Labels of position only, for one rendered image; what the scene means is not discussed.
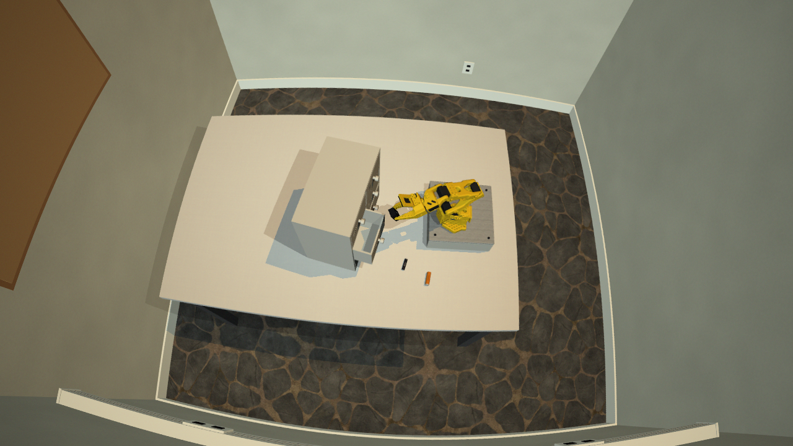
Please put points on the dark brown chest of drawers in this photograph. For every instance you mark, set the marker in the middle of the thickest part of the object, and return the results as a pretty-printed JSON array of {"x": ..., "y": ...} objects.
[{"x": 328, "y": 207}]

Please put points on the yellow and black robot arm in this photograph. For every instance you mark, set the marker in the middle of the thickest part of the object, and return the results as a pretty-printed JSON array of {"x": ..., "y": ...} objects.
[{"x": 446, "y": 212}]

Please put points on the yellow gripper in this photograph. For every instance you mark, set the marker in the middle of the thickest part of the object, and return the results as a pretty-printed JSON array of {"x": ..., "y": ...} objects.
[{"x": 412, "y": 200}]

